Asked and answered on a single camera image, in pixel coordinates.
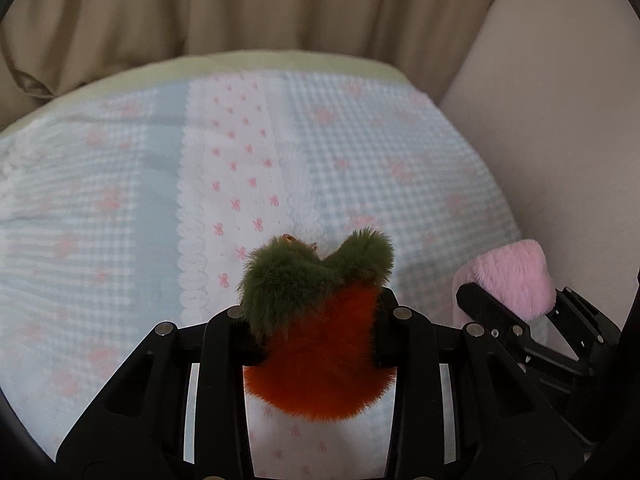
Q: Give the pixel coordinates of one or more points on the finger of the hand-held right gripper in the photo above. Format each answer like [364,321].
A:
[492,317]
[585,330]

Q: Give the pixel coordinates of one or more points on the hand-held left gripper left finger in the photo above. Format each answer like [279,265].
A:
[225,340]

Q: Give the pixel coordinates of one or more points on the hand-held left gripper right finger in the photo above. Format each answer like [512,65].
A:
[410,340]

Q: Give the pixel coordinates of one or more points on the pink fluffy cloth roll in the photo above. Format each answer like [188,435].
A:
[510,275]

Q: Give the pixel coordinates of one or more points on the plush carrot toy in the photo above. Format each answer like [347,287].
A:
[320,350]

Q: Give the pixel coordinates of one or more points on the blue pink checked blanket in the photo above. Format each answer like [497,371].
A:
[150,185]

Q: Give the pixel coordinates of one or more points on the pale green bedsheet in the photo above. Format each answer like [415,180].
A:
[225,62]

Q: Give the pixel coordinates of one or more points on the beige curtain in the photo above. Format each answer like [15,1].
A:
[250,5]

